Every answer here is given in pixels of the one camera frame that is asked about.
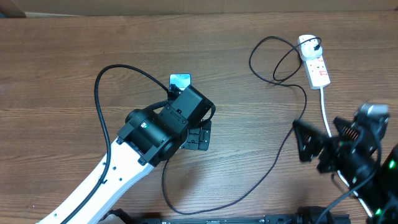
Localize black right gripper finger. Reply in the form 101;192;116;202
292;119;329;162
333;117;360;141

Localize Samsung Galaxy smartphone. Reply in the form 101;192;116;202
169;73;192;91

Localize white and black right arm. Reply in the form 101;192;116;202
293;113;397;223

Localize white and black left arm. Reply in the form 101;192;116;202
41;85;215;223

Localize white charger plug adapter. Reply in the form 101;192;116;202
297;34;323;61

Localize white power strip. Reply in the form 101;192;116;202
303;56;331;90

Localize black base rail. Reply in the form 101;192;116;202
99;205;351;224

